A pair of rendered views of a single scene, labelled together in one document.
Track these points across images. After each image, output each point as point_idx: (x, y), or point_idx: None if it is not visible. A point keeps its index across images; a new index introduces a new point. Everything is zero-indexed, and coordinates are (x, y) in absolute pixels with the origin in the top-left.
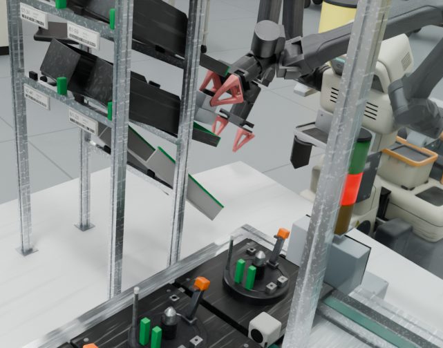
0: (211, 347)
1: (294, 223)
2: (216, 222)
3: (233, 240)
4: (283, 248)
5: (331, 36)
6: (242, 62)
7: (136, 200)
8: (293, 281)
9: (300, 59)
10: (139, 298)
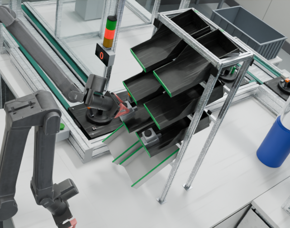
0: (125, 98)
1: (115, 54)
2: (85, 191)
3: (97, 140)
4: (75, 131)
5: (61, 68)
6: (107, 97)
7: (130, 220)
8: (83, 113)
9: (75, 83)
10: None
